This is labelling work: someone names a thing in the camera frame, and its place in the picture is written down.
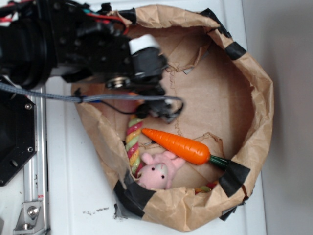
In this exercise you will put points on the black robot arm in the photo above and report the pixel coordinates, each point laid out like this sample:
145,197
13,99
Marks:
47,38

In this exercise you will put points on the multicolour twisted rope toy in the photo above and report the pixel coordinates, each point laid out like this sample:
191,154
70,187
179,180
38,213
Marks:
132,146

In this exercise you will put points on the brown paper bag bin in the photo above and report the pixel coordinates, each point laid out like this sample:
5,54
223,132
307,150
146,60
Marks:
228,107

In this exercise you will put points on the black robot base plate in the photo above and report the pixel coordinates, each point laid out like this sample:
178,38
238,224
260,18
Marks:
17,134

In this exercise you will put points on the metal corner bracket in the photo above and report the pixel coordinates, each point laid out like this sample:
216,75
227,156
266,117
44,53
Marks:
31,220

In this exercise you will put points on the pink plush bunny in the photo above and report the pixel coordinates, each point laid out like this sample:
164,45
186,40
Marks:
159,170

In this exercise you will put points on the orange plastic carrot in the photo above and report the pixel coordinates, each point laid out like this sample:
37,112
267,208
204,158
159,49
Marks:
190,150

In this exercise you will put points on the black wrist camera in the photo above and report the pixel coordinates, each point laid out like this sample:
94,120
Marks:
162,109

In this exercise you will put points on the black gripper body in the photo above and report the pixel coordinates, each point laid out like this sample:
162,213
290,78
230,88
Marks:
105,55

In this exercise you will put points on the aluminium extrusion rail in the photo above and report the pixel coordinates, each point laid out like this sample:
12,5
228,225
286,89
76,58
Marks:
35,172

